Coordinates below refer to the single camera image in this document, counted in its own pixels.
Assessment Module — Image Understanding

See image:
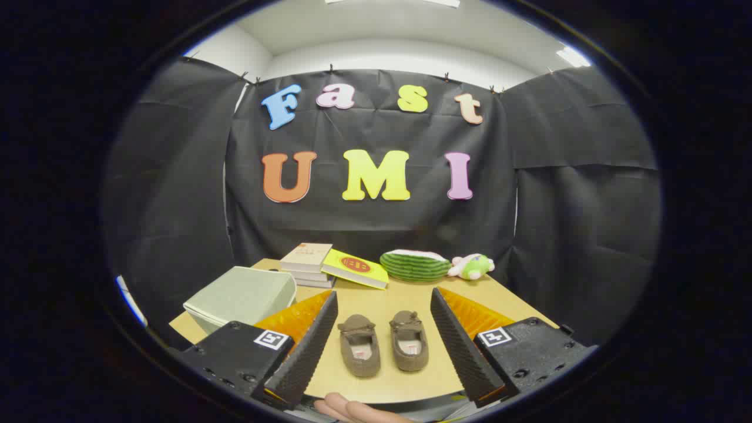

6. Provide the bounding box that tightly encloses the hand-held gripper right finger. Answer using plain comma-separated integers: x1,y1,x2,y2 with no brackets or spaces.
430,287,599,409

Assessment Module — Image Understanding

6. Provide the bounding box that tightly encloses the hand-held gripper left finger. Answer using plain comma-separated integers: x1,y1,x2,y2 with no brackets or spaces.
176,290,340,411

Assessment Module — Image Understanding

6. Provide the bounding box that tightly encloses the brown fuzzy shoe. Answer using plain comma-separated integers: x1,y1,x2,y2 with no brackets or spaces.
337,314,381,378
390,310,429,372

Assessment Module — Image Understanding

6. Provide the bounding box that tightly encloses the pale green fabric storage box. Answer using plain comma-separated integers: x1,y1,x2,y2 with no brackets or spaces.
183,266,298,335

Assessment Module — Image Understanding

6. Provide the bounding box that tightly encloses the white stacked book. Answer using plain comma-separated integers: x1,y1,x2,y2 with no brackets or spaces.
285,269,337,283

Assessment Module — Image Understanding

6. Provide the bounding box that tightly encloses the pink and green plush toy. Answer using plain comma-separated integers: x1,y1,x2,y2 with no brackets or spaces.
448,253,496,281

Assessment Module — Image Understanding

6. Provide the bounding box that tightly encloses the watermelon slice plush pillow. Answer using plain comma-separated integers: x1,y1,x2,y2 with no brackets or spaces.
380,249,452,283

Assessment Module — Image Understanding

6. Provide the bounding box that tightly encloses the beige cover book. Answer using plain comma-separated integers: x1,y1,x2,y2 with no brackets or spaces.
280,243,334,274

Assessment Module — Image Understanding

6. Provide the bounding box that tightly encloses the yellow book with red label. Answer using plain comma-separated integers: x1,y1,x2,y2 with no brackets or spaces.
321,249,390,291

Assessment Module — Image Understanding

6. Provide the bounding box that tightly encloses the black backdrop cloth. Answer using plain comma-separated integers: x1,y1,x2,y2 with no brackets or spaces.
103,57,663,347

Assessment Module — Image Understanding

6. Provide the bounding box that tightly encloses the ceiling light panel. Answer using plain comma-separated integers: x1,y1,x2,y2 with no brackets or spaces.
556,46,591,68

